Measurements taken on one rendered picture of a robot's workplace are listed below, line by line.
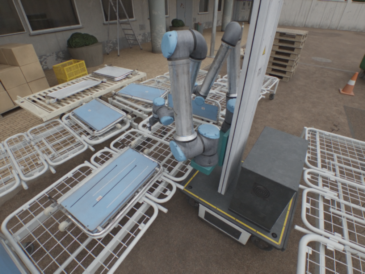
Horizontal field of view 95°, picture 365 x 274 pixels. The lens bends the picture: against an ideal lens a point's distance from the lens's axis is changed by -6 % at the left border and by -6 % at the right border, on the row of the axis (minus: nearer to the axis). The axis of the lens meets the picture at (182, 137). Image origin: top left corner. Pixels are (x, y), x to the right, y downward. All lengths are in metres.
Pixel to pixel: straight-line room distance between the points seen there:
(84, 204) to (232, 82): 1.48
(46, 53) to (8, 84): 3.09
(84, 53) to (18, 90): 2.62
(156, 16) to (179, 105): 6.77
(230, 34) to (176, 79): 0.62
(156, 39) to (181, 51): 6.81
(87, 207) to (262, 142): 1.32
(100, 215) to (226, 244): 1.08
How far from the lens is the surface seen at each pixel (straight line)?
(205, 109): 2.16
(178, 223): 1.87
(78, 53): 6.66
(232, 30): 1.44
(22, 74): 4.67
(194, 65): 1.09
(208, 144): 1.17
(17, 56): 4.62
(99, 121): 2.28
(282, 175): 1.24
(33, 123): 4.08
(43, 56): 7.39
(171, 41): 0.92
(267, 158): 1.31
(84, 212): 1.43
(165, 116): 1.31
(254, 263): 1.84
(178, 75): 0.95
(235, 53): 1.58
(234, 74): 1.62
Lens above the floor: 1.67
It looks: 38 degrees down
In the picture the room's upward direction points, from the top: straight up
